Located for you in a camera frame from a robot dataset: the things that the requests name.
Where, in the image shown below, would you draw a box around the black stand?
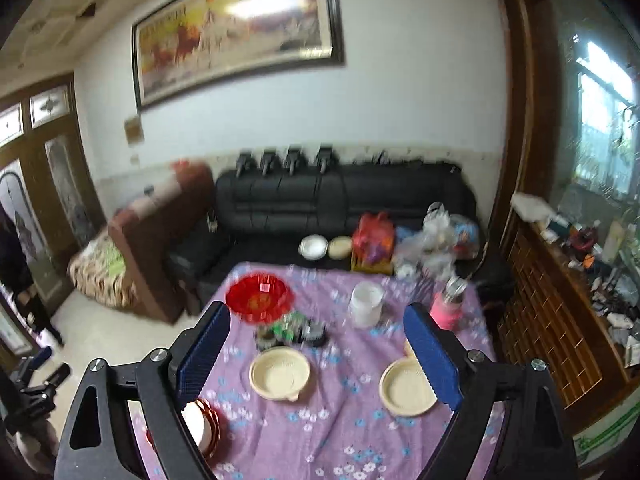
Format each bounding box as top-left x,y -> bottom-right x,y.
0,355 -> 58,431

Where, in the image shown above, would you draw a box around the small brown wall plaque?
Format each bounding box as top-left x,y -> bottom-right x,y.
124,115 -> 146,147

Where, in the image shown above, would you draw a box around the white box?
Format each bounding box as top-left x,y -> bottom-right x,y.
510,191 -> 553,222

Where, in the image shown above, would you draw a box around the wooden glass door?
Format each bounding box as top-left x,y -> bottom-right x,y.
0,74 -> 108,356

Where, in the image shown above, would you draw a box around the pink thermos with knitted sleeve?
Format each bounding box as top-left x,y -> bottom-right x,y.
429,276 -> 468,331

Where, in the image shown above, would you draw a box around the red and black tool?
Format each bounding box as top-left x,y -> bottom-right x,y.
570,227 -> 596,251

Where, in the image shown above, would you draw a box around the purple floral tablecloth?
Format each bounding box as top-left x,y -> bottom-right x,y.
127,260 -> 506,480

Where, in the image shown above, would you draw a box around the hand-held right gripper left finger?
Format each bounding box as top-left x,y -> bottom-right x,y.
52,301 -> 232,480

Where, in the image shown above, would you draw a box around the white and green carton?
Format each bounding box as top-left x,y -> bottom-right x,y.
572,397 -> 640,466

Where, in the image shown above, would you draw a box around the small black jar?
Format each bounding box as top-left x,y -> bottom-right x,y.
302,320 -> 328,347

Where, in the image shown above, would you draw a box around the red plate with gold rim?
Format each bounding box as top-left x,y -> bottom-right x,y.
225,271 -> 293,323
146,399 -> 222,460

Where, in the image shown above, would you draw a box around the white plastic jar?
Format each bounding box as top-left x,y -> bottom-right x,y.
348,281 -> 385,330

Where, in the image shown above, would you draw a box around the black leather sofa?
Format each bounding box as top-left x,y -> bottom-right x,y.
167,159 -> 516,316

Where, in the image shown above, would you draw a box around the clear plastic bags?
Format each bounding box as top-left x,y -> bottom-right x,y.
395,202 -> 488,281

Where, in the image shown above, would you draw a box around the small cream bowl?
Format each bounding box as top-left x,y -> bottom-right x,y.
328,236 -> 355,260

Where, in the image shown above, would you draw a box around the wooden cabinet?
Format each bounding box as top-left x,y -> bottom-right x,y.
487,0 -> 640,441

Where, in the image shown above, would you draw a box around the framed wall painting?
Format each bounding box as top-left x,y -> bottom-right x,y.
131,0 -> 346,112

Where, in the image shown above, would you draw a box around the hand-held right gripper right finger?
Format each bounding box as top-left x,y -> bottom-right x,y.
403,302 -> 583,480

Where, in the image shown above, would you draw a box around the brown fabric sofa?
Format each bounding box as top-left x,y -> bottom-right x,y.
67,160 -> 217,325

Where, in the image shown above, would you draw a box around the cream plastic bowl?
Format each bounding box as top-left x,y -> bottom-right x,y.
249,346 -> 316,402

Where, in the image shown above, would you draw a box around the cream plastic plate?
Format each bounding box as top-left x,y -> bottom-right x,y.
378,357 -> 441,417

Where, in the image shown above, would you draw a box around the small white bowl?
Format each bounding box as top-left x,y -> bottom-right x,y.
298,235 -> 329,261

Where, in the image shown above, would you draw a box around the red plastic bag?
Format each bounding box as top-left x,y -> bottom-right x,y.
351,211 -> 397,273

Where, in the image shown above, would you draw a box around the white paper bowl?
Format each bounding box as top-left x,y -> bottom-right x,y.
181,400 -> 208,453

